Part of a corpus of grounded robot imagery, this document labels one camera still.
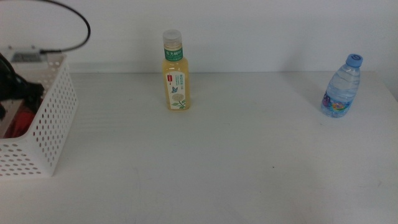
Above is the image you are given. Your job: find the red soda can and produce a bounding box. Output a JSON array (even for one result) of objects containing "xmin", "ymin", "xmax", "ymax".
[{"xmin": 4, "ymin": 105, "xmax": 37, "ymax": 139}]

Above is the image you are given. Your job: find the yellow tea bottle green label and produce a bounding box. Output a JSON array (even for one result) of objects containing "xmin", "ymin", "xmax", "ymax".
[{"xmin": 161, "ymin": 29, "xmax": 191, "ymax": 111}]

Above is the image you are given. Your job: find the clear water bottle blue cap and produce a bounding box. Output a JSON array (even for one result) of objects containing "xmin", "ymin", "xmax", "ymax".
[{"xmin": 320, "ymin": 54, "xmax": 364, "ymax": 118}]

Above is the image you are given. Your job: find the white perforated plastic basket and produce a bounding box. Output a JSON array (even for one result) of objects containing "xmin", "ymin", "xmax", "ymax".
[{"xmin": 0, "ymin": 54, "xmax": 78, "ymax": 178}]

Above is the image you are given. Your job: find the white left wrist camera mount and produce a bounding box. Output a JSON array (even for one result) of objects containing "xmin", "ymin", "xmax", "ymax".
[{"xmin": 4, "ymin": 45, "xmax": 49, "ymax": 73}]

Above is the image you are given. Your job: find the thick braided black cable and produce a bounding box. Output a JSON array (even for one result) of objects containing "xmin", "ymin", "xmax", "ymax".
[{"xmin": 39, "ymin": 0, "xmax": 91, "ymax": 54}]

